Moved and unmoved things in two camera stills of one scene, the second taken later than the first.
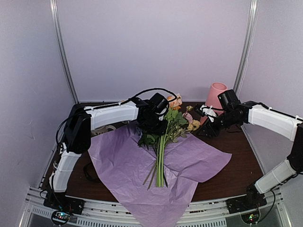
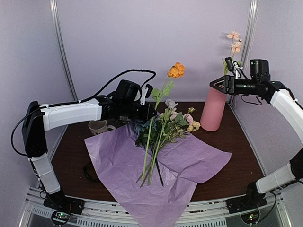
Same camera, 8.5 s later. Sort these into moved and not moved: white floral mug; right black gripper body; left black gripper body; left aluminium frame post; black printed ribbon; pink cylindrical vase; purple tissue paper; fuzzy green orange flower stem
Moved: right black gripper body; fuzzy green orange flower stem; left black gripper body
Not moved: left aluminium frame post; black printed ribbon; white floral mug; pink cylindrical vase; purple tissue paper
